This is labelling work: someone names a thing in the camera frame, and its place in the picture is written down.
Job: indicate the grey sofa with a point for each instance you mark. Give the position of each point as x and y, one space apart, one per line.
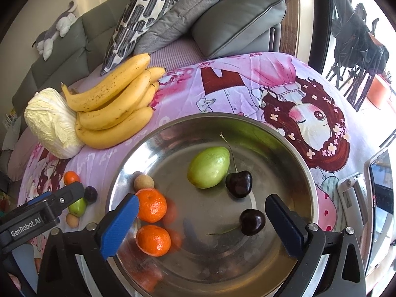
62 68

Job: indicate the grey leather pillow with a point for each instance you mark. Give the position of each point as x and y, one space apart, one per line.
235 24

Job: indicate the orange container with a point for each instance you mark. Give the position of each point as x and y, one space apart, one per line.
379 89

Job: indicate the black and white patterned pillow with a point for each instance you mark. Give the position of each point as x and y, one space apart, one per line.
136 18

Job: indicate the bunch of yellow bananas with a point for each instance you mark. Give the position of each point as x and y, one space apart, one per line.
114 130

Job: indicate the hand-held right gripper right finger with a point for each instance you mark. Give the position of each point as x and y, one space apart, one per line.
286 229

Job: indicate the dark cherry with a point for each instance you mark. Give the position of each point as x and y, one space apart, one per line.
252 221
238 184
90 194

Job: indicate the white framed dark screen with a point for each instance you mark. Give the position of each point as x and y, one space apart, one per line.
382 191

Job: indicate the orange tangerine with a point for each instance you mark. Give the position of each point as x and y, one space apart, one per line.
151 204
153 240
71 177

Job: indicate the round steel basin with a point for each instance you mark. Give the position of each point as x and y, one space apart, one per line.
201 210

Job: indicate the brown longan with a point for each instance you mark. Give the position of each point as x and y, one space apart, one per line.
72 221
143 182

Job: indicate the black folded stroller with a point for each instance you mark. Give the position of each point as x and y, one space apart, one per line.
355 37

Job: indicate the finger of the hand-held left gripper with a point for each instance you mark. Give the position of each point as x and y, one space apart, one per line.
35 199
69 196

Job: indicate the pink cartoon printed blanket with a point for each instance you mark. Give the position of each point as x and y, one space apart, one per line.
247 77

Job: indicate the grey fabric pillow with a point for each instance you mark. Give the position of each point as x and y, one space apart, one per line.
179 15

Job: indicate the striped purple bed sheet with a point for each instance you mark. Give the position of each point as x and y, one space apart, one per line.
173 52

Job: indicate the napa cabbage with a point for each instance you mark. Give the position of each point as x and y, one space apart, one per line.
52 123

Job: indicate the grey and white plush toy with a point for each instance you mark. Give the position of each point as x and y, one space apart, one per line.
57 26

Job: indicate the green mango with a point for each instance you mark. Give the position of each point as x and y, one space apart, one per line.
208 167
77 207

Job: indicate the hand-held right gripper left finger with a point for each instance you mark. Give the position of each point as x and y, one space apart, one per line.
119 229

